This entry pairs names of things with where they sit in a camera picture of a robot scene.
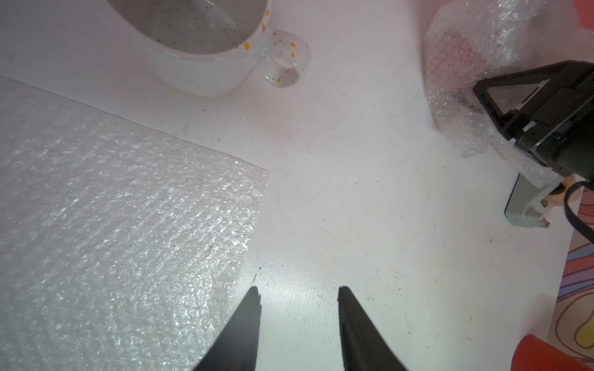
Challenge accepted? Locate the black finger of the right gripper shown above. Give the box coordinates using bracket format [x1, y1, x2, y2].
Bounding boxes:
[473, 60, 593, 139]

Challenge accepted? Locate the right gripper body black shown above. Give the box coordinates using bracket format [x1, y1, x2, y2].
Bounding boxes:
[515, 69, 593, 181]

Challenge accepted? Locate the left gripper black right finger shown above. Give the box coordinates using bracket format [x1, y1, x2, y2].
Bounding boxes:
[337, 286, 407, 371]

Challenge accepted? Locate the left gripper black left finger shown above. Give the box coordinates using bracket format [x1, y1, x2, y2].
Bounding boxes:
[193, 286, 261, 371]

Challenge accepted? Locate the clear bubble wrap sheet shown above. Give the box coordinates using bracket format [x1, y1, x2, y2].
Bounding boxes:
[1, 78, 269, 370]
[423, 1, 579, 188]

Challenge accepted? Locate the clear bubble wrap sheet bottom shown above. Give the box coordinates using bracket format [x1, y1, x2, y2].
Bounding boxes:
[1, 78, 269, 370]

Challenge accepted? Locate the white ceramic mug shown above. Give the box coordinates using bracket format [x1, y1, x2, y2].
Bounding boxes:
[107, 0, 311, 97]

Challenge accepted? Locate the grey tape dispenser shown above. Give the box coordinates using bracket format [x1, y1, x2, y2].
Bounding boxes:
[504, 174, 576, 228]

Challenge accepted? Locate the red cup of markers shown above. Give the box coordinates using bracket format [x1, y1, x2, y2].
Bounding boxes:
[510, 335, 590, 371]

